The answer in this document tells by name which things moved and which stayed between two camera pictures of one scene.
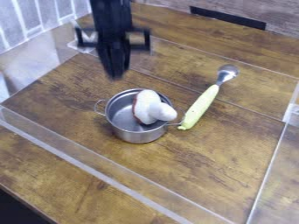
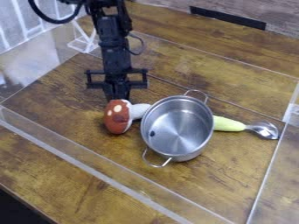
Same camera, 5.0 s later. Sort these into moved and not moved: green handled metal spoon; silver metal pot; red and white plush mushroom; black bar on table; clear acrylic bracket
Moved: green handled metal spoon; red and white plush mushroom; silver metal pot
Not moved: clear acrylic bracket; black bar on table
